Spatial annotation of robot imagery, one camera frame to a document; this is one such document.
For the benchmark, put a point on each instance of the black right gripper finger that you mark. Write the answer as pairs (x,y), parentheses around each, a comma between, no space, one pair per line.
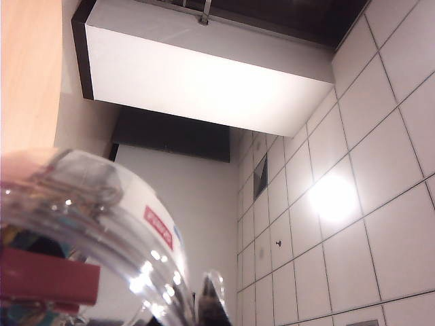
(212,302)

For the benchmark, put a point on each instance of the clear plastic clip jar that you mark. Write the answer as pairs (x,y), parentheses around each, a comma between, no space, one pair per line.
(129,217)

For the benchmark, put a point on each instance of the ceiling sprinkler head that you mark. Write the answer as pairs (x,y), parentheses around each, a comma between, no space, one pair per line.
(278,243)

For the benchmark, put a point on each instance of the ceiling air vent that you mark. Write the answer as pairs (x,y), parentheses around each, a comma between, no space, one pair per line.
(261,175)

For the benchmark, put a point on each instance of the round ceiling light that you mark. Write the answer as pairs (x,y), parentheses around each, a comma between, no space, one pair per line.
(333,198)

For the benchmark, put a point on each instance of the white cabinet with dark trim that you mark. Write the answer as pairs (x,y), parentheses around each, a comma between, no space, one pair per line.
(204,74)

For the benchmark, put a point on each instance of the steel window railing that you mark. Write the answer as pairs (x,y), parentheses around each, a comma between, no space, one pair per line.
(204,13)

